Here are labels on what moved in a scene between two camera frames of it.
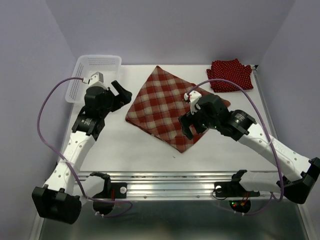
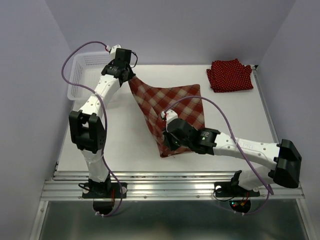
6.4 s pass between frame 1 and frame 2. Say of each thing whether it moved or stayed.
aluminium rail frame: stayed
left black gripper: moved
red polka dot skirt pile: stayed
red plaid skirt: moved
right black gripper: moved
